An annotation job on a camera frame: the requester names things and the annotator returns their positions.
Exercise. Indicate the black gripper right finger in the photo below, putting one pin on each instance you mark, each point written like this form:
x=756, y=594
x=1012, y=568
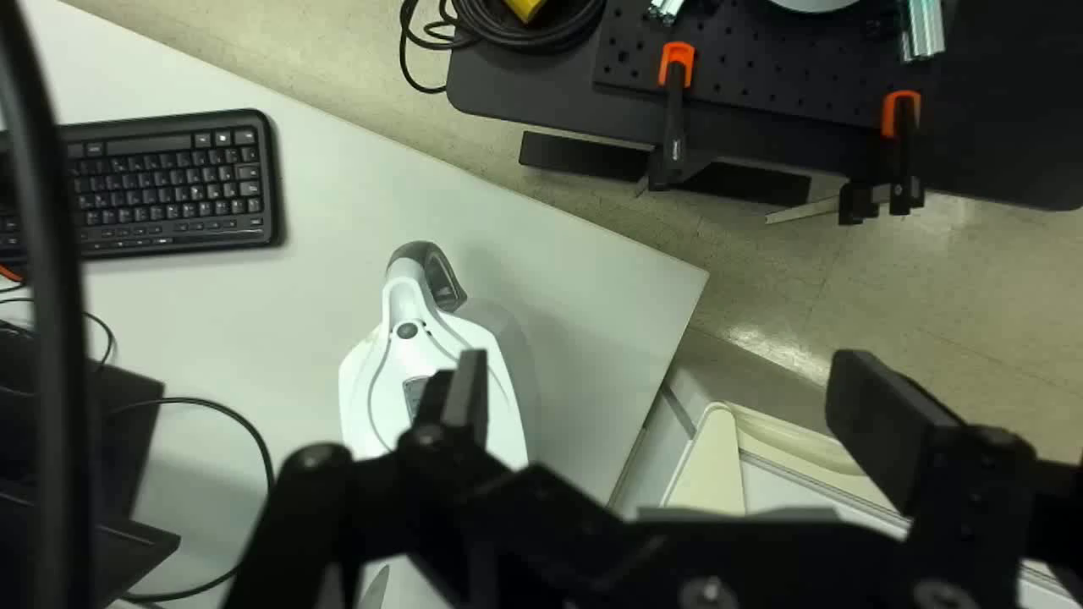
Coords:
x=891, y=425

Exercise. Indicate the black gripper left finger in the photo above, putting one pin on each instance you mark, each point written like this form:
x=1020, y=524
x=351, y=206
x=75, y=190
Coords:
x=455, y=398

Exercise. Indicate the white electric kettle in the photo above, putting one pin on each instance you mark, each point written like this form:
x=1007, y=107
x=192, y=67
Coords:
x=428, y=320

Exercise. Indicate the black computer keyboard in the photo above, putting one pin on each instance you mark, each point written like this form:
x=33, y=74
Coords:
x=175, y=183

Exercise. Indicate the orange black bar clamp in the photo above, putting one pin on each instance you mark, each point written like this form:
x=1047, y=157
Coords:
x=674, y=74
x=891, y=183

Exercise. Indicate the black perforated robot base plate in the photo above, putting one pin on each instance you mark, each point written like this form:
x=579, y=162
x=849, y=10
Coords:
x=788, y=90

